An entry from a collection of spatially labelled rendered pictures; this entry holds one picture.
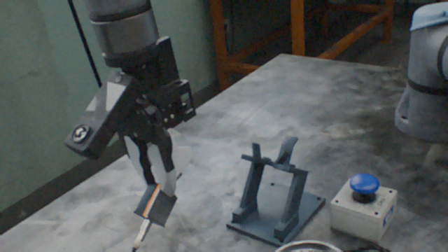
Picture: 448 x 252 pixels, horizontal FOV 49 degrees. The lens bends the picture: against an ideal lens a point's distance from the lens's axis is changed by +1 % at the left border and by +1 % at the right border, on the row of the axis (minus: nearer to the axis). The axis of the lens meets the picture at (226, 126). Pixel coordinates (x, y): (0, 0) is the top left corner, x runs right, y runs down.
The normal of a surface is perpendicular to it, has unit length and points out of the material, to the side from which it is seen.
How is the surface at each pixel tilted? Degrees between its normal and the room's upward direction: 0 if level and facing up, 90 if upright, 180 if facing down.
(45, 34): 90
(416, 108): 73
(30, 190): 90
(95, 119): 34
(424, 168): 0
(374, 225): 90
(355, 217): 90
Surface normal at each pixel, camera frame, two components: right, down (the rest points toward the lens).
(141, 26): 0.72, 0.20
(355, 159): -0.10, -0.88
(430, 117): -0.55, 0.15
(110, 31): -0.24, 0.48
